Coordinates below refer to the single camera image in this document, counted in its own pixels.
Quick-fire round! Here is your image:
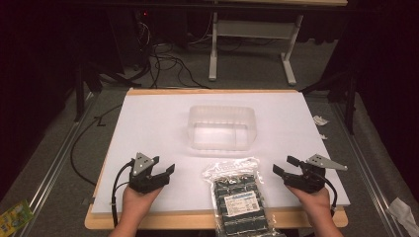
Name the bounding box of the clear plastic container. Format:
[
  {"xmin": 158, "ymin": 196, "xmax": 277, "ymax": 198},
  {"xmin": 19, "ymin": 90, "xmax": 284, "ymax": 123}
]
[{"xmin": 187, "ymin": 105, "xmax": 258, "ymax": 153}]

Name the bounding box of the person's right hand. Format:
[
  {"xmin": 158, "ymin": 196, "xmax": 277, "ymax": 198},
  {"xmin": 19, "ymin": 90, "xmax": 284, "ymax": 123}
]
[{"xmin": 286, "ymin": 184, "xmax": 332, "ymax": 228}]

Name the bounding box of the white metal table frame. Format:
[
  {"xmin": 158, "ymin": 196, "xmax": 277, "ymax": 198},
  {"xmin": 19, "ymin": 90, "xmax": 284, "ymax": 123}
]
[{"xmin": 208, "ymin": 11, "xmax": 304, "ymax": 87}]

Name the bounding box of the crumpled white paper scrap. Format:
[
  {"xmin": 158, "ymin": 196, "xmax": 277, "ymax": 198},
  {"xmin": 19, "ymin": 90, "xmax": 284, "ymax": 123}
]
[{"xmin": 311, "ymin": 115, "xmax": 330, "ymax": 127}]

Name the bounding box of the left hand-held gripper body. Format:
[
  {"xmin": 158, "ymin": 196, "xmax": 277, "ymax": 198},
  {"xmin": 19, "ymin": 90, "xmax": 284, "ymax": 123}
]
[{"xmin": 127, "ymin": 152, "xmax": 171, "ymax": 195}]

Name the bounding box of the dark computer tower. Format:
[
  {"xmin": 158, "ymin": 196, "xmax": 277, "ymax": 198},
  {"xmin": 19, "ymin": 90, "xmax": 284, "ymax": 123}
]
[{"xmin": 129, "ymin": 9, "xmax": 157, "ymax": 68}]

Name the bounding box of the person's left hand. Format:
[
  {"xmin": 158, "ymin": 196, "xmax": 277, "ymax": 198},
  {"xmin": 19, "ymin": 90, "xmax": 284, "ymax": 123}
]
[{"xmin": 121, "ymin": 185, "xmax": 165, "ymax": 229}]

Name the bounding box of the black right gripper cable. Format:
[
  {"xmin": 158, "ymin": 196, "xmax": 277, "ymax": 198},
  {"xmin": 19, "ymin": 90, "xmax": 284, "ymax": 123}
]
[{"xmin": 315, "ymin": 173, "xmax": 339, "ymax": 218}]

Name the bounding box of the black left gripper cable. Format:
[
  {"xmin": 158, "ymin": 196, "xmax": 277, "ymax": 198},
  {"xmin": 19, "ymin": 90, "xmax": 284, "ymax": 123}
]
[{"xmin": 110, "ymin": 160, "xmax": 136, "ymax": 229}]

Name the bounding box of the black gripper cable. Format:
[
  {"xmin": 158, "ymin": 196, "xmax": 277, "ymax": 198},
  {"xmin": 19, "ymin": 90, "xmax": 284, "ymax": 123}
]
[
  {"xmin": 315, "ymin": 173, "xmax": 339, "ymax": 218},
  {"xmin": 110, "ymin": 160, "xmax": 136, "ymax": 229}
]

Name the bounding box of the clear bag of dark parts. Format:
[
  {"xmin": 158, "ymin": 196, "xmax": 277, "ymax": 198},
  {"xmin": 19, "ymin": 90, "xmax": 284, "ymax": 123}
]
[{"xmin": 202, "ymin": 156, "xmax": 287, "ymax": 237}]

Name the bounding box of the tangle of black floor cables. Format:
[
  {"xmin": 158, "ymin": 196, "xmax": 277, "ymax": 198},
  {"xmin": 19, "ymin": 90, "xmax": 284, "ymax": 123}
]
[{"xmin": 134, "ymin": 31, "xmax": 211, "ymax": 91}]

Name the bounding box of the white foam board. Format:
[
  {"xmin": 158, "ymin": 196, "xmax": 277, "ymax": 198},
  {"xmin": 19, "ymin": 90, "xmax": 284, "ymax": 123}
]
[{"xmin": 91, "ymin": 91, "xmax": 351, "ymax": 217}]

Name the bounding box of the silver floor rail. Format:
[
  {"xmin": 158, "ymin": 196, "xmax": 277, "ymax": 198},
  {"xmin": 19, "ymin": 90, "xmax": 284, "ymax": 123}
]
[
  {"xmin": 330, "ymin": 102, "xmax": 408, "ymax": 237},
  {"xmin": 16, "ymin": 91, "xmax": 97, "ymax": 237}
]

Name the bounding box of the black metal stand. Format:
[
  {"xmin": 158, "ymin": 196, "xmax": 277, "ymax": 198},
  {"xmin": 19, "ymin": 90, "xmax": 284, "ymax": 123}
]
[
  {"xmin": 72, "ymin": 60, "xmax": 132, "ymax": 123},
  {"xmin": 298, "ymin": 69, "xmax": 361, "ymax": 136}
]

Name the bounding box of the long black floor cable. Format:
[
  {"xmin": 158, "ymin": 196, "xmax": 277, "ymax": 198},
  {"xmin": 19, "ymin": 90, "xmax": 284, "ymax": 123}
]
[{"xmin": 69, "ymin": 104, "xmax": 124, "ymax": 188}]

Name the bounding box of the green printed packet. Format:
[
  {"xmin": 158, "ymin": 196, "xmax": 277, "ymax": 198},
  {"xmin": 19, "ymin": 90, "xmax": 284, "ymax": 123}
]
[{"xmin": 0, "ymin": 198, "xmax": 36, "ymax": 235}]

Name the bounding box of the large white paper sheet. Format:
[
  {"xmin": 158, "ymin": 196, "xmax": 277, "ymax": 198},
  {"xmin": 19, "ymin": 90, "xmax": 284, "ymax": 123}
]
[{"xmin": 387, "ymin": 197, "xmax": 419, "ymax": 237}]

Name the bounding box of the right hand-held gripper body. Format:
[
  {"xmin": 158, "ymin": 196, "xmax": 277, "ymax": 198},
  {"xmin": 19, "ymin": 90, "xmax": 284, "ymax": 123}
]
[{"xmin": 282, "ymin": 153, "xmax": 349, "ymax": 195}]

